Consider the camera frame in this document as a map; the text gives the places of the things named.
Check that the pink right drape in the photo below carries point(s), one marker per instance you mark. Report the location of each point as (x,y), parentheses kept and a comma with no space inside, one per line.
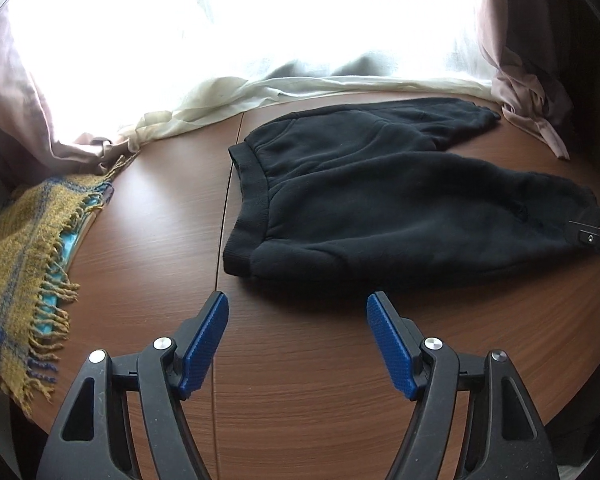
(527,42)

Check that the turquoise cloth under blanket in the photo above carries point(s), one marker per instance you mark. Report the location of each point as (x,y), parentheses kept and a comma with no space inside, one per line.
(72,254)

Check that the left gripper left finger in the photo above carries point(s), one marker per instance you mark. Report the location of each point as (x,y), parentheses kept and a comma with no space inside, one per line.
(91,437)

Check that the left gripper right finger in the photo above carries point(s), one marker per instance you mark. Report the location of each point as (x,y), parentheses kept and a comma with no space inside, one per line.
(503,438)

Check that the black sweatpants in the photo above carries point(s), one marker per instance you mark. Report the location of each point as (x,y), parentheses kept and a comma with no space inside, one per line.
(373,195)

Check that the yellow plaid fringed blanket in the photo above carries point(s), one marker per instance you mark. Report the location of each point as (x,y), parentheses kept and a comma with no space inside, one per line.
(39,227)

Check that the pink left drape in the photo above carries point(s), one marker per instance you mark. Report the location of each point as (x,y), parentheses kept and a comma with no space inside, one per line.
(27,131)

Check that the white sheer curtain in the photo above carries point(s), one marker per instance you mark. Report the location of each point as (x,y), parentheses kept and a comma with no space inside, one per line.
(156,67)

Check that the pink drape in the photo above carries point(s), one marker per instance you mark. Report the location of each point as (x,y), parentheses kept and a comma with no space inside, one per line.
(27,131)
(527,42)

